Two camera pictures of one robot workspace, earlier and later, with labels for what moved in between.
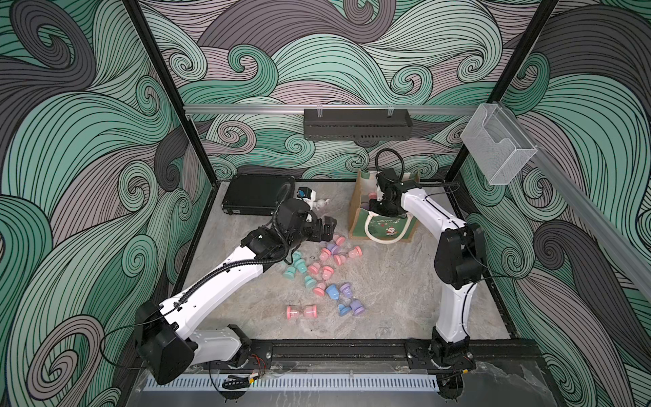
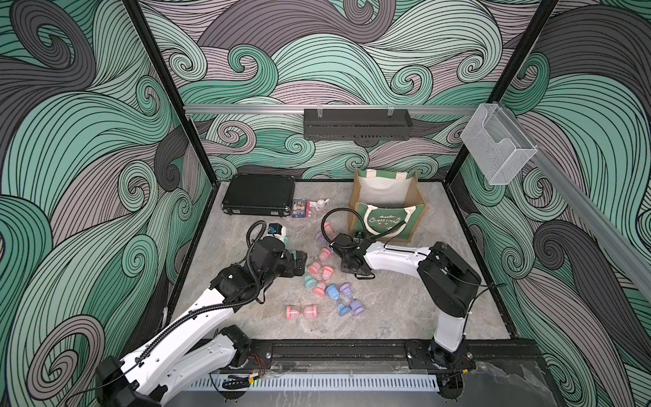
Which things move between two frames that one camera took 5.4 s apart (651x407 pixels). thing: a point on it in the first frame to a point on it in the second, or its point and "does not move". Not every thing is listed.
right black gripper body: (381, 208) to (346, 268)
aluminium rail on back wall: (333, 108) does not move
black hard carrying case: (258, 194) does not move
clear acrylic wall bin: (497, 144) does not move
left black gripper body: (311, 231) to (286, 269)
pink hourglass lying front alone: (292, 313) does not move
